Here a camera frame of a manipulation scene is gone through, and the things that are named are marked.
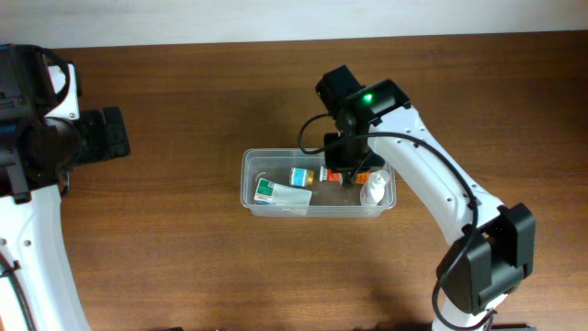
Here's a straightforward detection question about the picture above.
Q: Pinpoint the white green medicine box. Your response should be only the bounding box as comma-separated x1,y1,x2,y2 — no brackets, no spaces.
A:
254,178,312,206

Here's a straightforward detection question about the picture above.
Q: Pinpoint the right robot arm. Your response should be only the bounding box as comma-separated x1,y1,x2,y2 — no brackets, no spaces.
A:
315,66,537,330

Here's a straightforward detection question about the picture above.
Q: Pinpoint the small blue-label gold-cap bottle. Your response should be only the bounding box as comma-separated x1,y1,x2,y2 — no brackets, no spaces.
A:
289,167,315,188

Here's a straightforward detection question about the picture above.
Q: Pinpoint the clear plastic container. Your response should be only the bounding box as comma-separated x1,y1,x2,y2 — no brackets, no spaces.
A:
241,148,396,218

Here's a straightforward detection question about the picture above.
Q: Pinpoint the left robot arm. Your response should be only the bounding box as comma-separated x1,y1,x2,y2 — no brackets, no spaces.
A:
1,44,130,330

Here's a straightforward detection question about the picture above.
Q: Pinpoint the orange tablet tube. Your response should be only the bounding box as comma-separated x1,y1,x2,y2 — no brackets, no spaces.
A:
319,166,370,185

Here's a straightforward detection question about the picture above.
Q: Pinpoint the white bottle clear cap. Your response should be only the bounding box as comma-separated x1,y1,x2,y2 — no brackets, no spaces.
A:
360,170,390,207

